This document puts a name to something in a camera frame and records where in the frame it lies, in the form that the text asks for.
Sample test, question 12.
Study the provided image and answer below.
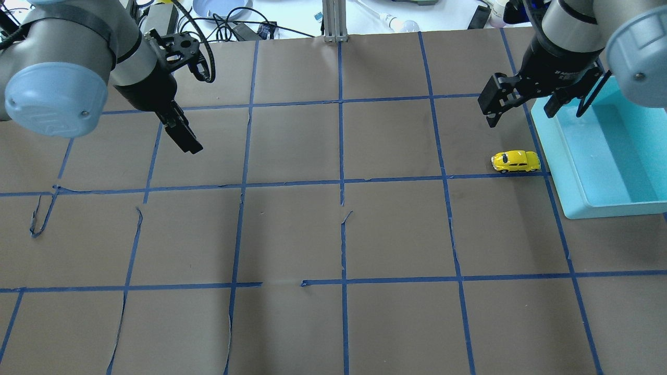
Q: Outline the blue plate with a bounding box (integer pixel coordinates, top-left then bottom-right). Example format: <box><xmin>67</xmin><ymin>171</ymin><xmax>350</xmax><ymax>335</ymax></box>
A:
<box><xmin>191</xmin><ymin>0</ymin><xmax>253</xmax><ymax>21</ymax></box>

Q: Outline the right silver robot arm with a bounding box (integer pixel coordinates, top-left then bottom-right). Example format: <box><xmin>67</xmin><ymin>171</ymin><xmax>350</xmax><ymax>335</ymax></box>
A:
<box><xmin>477</xmin><ymin>1</ymin><xmax>666</xmax><ymax>128</ymax></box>

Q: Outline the turquoise plastic bin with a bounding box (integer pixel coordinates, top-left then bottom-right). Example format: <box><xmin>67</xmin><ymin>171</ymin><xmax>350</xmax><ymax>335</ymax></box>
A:
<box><xmin>530</xmin><ymin>78</ymin><xmax>666</xmax><ymax>219</ymax></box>

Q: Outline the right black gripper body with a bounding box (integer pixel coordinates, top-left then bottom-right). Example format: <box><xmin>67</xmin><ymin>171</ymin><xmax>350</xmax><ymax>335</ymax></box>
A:
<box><xmin>477</xmin><ymin>67</ymin><xmax>605</xmax><ymax>116</ymax></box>

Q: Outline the aluminium frame post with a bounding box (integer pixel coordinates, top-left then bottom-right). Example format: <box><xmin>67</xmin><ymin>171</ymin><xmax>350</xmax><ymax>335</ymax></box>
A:
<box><xmin>322</xmin><ymin>0</ymin><xmax>349</xmax><ymax>43</ymax></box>

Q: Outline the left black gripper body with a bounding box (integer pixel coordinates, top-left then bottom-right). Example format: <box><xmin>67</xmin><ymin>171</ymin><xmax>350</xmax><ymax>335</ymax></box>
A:
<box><xmin>149</xmin><ymin>98</ymin><xmax>183</xmax><ymax>126</ymax></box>

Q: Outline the yellow toy beetle car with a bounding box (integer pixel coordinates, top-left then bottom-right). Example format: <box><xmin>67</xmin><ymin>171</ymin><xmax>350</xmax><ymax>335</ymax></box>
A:
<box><xmin>490</xmin><ymin>150</ymin><xmax>541</xmax><ymax>173</ymax></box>

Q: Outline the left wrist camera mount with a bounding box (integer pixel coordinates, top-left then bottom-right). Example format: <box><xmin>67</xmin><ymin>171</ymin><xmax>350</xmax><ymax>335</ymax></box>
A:
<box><xmin>144</xmin><ymin>29</ymin><xmax>215</xmax><ymax>83</ymax></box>

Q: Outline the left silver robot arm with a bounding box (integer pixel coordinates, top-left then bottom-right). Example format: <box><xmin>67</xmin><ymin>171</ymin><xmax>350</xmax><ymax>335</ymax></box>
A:
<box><xmin>1</xmin><ymin>1</ymin><xmax>214</xmax><ymax>154</ymax></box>

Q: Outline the black power adapter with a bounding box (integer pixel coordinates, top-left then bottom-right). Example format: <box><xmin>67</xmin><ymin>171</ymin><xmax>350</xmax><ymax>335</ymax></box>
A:
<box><xmin>140</xmin><ymin>2</ymin><xmax>179</xmax><ymax>35</ymax></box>

